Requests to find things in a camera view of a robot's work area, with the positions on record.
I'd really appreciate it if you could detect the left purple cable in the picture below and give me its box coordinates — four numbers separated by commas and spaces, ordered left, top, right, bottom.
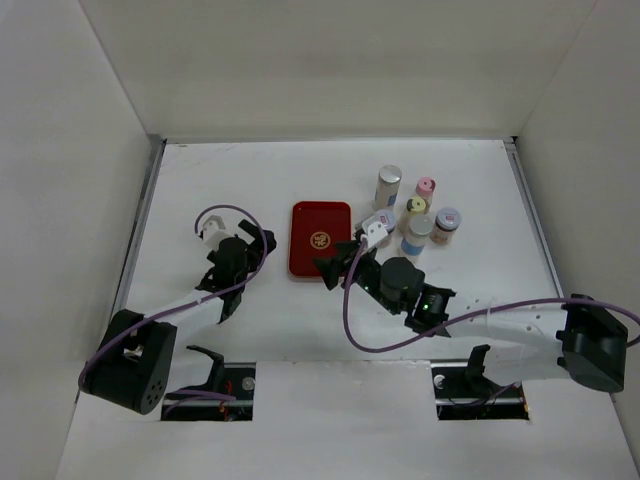
79, 204, 268, 396

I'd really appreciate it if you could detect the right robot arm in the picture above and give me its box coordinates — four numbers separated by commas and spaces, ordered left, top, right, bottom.
313, 240, 630, 396

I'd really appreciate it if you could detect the grey-lid jar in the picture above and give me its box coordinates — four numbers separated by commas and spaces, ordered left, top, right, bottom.
354, 209, 397, 250
430, 207, 461, 245

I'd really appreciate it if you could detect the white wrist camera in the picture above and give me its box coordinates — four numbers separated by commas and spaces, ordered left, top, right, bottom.
362, 218, 389, 249
200, 215, 232, 250

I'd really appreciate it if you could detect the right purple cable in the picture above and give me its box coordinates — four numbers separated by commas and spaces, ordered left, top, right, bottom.
342, 238, 640, 354

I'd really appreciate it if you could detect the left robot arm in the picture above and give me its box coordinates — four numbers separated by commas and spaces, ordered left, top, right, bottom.
78, 220, 277, 415

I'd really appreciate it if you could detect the pink-lid spice bottle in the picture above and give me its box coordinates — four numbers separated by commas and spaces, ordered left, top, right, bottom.
415, 177, 436, 203

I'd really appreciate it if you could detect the tall silver-lid beige bottle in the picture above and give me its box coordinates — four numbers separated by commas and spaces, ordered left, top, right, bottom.
374, 165, 402, 210

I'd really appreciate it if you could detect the yellow-lid spice bottle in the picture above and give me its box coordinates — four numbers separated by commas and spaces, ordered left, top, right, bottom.
398, 196, 427, 233

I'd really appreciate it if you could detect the purple cable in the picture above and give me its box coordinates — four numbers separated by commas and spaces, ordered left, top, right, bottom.
79, 204, 268, 396
342, 238, 640, 354

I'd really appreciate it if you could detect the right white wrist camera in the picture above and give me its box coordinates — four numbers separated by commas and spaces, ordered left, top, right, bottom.
362, 218, 389, 249

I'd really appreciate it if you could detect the silver-lid blue-label bottle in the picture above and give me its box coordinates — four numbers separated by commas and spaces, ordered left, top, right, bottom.
399, 214, 433, 258

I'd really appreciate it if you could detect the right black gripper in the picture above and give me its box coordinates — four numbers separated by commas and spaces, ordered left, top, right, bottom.
312, 239, 402, 315

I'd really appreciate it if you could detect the red rectangular tray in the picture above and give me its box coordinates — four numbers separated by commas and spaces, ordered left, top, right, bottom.
288, 201, 352, 279

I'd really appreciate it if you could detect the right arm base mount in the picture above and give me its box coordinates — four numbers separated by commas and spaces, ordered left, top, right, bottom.
431, 345, 529, 421

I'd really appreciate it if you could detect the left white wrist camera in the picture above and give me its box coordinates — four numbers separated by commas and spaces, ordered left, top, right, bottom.
200, 215, 232, 250

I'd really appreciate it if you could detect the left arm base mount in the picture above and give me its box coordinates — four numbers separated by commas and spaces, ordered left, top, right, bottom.
160, 345, 257, 422

